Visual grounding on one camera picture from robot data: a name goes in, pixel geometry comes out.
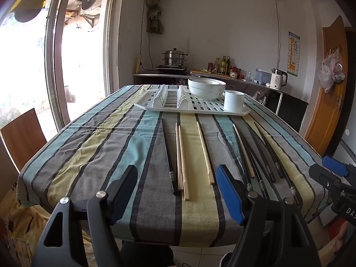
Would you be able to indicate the green oil bottle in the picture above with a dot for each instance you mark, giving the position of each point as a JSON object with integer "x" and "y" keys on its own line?
{"x": 223, "y": 66}

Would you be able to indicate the wooden door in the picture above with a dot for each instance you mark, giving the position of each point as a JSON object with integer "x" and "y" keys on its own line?
{"x": 328, "y": 103}

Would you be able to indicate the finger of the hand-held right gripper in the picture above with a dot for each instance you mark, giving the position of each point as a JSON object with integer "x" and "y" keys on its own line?
{"x": 324, "y": 176}
{"x": 335, "y": 165}

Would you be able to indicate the red cardboard box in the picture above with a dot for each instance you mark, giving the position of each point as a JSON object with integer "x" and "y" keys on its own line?
{"x": 333, "y": 229}

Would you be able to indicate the beige power strip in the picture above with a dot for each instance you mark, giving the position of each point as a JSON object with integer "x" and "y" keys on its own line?
{"x": 138, "y": 64}

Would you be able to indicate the wooden chair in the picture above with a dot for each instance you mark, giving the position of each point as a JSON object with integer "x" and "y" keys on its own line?
{"x": 22, "y": 139}

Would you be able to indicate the white refrigerator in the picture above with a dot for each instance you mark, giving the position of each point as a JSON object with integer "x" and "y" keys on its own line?
{"x": 346, "y": 144}

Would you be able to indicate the blue lidded plastic container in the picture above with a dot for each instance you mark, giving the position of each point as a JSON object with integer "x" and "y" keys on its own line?
{"x": 262, "y": 77}

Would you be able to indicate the person's right hand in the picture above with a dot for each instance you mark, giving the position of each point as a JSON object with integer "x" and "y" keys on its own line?
{"x": 342, "y": 242}

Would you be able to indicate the hanging plastic bags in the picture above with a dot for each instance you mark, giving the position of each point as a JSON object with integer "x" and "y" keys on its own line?
{"x": 331, "y": 72}

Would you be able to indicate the striped tablecloth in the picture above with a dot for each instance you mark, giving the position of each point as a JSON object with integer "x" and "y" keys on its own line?
{"x": 111, "y": 158}

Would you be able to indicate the yellow window sticker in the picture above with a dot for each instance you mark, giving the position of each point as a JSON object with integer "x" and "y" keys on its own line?
{"x": 30, "y": 2}

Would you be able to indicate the white electric kettle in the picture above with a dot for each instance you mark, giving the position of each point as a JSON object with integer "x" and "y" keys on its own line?
{"x": 278, "y": 79}

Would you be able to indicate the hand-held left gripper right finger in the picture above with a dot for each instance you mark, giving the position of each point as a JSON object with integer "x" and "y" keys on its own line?
{"x": 230, "y": 194}

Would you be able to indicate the clear plastic bag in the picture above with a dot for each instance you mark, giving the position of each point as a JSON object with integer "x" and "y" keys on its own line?
{"x": 259, "y": 96}

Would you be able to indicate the giraffe wall poster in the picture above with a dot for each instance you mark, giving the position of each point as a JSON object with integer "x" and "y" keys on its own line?
{"x": 293, "y": 52}

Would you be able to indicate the black cabinet panel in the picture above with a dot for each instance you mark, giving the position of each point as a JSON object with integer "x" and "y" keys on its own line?
{"x": 292, "y": 111}

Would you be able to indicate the sliding glass door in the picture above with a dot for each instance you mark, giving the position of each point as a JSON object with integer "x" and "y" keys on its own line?
{"x": 54, "y": 61}

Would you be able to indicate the grey tied curtain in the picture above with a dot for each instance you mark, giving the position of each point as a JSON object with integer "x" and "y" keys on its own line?
{"x": 154, "y": 14}

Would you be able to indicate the white bowl black rim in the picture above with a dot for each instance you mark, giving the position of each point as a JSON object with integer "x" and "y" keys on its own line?
{"x": 218, "y": 82}
{"x": 205, "y": 93}

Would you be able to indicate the white plastic dish rack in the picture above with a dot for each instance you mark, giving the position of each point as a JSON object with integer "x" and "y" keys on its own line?
{"x": 167, "y": 108}

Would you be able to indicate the steel steamer pot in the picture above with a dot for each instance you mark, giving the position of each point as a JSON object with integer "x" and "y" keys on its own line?
{"x": 174, "y": 57}

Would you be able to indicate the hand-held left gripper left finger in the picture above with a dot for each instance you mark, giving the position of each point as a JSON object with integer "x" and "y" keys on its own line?
{"x": 125, "y": 192}

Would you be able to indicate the black induction stove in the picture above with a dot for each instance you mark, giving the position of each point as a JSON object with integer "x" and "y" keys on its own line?
{"x": 172, "y": 67}

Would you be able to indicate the red lidded jar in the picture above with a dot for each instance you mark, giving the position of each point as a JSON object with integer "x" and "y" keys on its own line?
{"x": 233, "y": 73}

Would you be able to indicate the yellow printed bag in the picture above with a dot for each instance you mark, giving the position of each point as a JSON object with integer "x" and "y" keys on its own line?
{"x": 22, "y": 233}

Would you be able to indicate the dark sauce bottle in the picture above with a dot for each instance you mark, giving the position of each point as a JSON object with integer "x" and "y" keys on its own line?
{"x": 228, "y": 66}

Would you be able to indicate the wooden cutting board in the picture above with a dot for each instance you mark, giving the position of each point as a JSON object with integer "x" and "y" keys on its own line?
{"x": 205, "y": 71}

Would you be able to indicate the white cup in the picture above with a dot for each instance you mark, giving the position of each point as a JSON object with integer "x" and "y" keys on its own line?
{"x": 234, "y": 103}

